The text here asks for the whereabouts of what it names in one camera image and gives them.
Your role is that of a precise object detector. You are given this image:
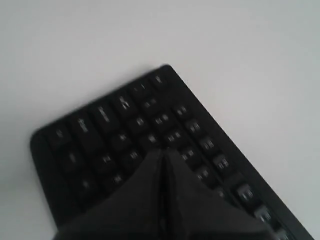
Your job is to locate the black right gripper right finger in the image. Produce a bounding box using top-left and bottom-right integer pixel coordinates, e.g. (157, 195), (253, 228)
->
(163, 148), (275, 240)

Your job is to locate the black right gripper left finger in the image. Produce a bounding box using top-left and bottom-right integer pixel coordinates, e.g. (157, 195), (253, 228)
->
(54, 149), (163, 240)

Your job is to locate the black acer keyboard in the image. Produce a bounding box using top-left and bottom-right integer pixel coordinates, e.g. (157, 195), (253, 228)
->
(30, 65), (311, 240)

